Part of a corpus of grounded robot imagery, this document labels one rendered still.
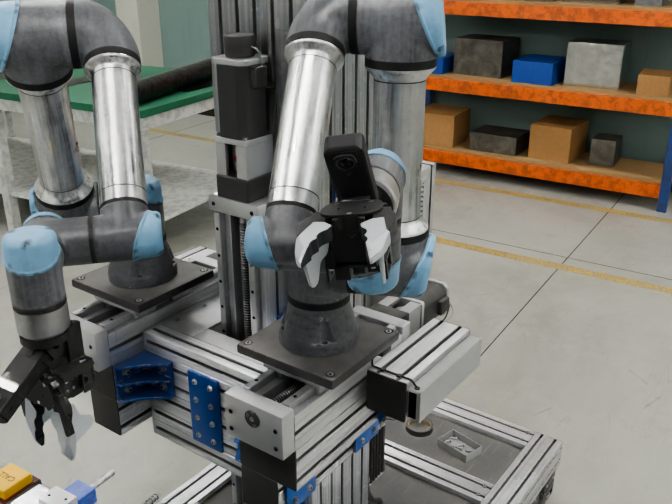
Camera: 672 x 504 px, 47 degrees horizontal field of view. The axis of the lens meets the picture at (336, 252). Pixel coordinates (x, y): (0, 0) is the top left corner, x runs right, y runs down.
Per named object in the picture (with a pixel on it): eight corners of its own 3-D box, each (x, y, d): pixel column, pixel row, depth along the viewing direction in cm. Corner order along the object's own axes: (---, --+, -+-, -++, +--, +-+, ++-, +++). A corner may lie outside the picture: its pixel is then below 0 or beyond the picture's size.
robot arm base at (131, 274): (146, 255, 182) (142, 216, 179) (191, 270, 174) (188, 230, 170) (94, 277, 171) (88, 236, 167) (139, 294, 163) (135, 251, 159)
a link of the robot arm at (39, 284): (60, 219, 113) (55, 240, 105) (70, 287, 117) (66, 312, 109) (3, 224, 111) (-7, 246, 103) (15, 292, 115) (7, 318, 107)
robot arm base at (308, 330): (311, 311, 156) (311, 267, 152) (374, 332, 148) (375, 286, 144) (263, 341, 145) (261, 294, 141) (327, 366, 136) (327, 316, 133)
